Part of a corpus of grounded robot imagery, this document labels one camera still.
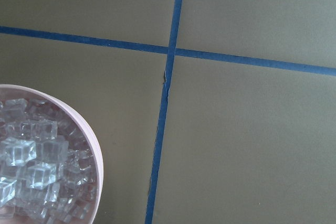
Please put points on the clear ice cubes pile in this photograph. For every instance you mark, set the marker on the clear ice cubes pile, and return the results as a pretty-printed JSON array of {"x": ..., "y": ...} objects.
[{"x": 48, "y": 172}]

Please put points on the pink bowl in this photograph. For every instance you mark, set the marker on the pink bowl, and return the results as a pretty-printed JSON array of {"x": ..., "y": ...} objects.
[{"x": 10, "y": 91}]

